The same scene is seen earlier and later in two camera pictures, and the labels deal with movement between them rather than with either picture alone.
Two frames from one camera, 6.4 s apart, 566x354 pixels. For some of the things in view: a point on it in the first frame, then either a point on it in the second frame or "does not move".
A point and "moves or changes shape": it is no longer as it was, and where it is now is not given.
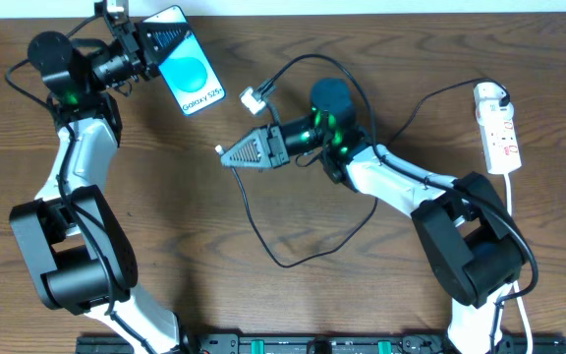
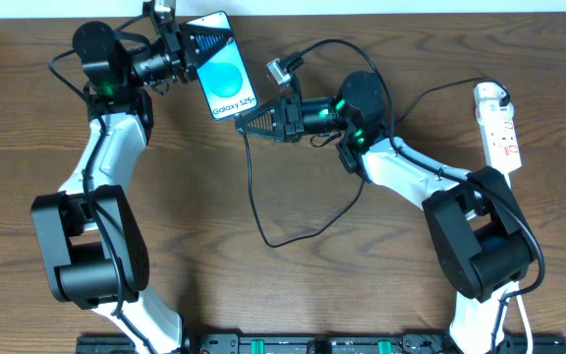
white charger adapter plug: x=487 y=96 does not move
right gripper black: x=274 y=146 to x=283 y=119
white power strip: x=499 y=137 does not move
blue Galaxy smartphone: x=188 y=70 moves or changes shape
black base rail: x=327 y=343 does not move
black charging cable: x=390 y=140 to x=359 y=188
